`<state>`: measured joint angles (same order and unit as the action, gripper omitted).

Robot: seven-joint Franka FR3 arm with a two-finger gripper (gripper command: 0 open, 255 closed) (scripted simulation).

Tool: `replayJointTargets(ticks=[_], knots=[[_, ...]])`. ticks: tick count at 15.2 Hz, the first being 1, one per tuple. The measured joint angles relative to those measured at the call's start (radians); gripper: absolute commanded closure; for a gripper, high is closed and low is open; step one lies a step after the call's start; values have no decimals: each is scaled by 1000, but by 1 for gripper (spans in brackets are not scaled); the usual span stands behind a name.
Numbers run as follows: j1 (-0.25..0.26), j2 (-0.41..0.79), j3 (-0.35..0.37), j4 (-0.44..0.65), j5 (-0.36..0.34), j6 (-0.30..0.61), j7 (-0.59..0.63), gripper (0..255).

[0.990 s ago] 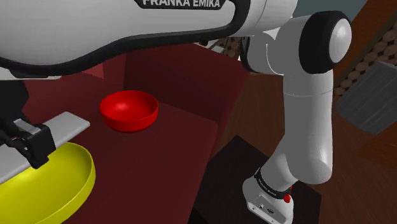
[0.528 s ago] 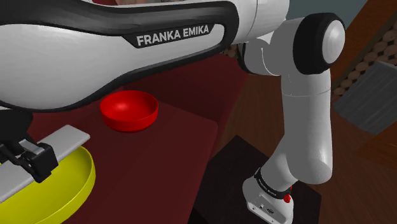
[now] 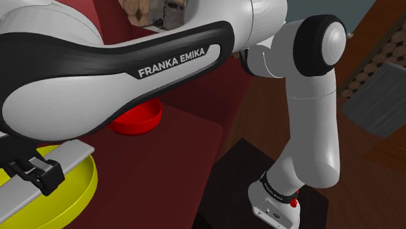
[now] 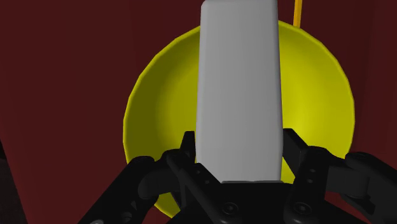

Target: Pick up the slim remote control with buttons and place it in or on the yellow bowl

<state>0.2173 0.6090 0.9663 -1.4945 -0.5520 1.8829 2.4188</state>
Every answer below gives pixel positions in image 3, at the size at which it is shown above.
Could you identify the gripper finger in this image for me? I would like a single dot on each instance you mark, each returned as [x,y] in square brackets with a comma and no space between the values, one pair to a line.
[50,179]

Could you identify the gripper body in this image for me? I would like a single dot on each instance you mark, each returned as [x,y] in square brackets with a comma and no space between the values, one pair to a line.
[16,150]

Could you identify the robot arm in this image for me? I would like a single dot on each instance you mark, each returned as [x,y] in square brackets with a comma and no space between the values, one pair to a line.
[63,104]

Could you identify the yellow bowl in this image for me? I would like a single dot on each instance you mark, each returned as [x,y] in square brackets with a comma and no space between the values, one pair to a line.
[71,198]

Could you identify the red bowl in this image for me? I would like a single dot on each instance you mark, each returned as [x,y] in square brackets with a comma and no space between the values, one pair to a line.
[141,120]

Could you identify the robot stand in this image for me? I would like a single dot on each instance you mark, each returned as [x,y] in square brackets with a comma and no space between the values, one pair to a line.
[234,177]

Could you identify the brown patterned block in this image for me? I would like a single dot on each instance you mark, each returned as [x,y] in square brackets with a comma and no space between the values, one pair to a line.
[142,12]

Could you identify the grey ribbed mat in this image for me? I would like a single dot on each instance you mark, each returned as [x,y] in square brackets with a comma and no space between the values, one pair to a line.
[377,98]

